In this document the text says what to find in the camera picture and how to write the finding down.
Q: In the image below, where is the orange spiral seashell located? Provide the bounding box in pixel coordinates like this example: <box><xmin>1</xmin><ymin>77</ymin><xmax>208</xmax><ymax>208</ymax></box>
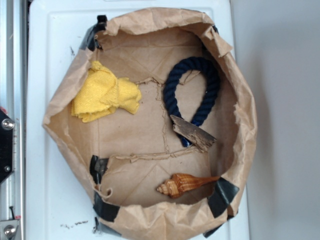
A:
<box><xmin>156</xmin><ymin>173</ymin><xmax>221</xmax><ymax>199</ymax></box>

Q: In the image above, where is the brown paper bag tray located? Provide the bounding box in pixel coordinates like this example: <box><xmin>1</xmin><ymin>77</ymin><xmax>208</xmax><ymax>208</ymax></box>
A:
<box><xmin>43</xmin><ymin>7</ymin><xmax>257</xmax><ymax>240</ymax></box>

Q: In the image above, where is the aluminium frame rail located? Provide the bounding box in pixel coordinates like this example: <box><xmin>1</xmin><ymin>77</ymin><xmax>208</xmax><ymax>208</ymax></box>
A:
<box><xmin>0</xmin><ymin>0</ymin><xmax>28</xmax><ymax>240</ymax></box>

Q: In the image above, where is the brown wood bark piece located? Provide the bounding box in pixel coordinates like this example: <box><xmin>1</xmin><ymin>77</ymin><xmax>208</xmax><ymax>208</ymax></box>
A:
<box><xmin>170</xmin><ymin>114</ymin><xmax>217</xmax><ymax>152</ymax></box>

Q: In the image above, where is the black metal bracket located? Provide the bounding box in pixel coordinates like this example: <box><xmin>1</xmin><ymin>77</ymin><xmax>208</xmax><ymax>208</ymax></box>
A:
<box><xmin>0</xmin><ymin>107</ymin><xmax>15</xmax><ymax>184</ymax></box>

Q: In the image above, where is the yellow cloth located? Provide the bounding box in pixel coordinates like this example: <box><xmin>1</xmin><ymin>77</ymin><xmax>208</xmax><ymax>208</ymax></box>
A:
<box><xmin>71</xmin><ymin>60</ymin><xmax>142</xmax><ymax>123</ymax></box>

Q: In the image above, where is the white plastic board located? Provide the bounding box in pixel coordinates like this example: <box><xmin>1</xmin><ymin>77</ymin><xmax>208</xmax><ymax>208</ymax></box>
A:
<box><xmin>24</xmin><ymin>0</ymin><xmax>234</xmax><ymax>240</ymax></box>

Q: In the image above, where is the dark blue rope loop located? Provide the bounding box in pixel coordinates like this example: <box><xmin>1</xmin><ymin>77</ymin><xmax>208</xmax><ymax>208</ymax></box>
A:
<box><xmin>162</xmin><ymin>56</ymin><xmax>222</xmax><ymax>149</ymax></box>

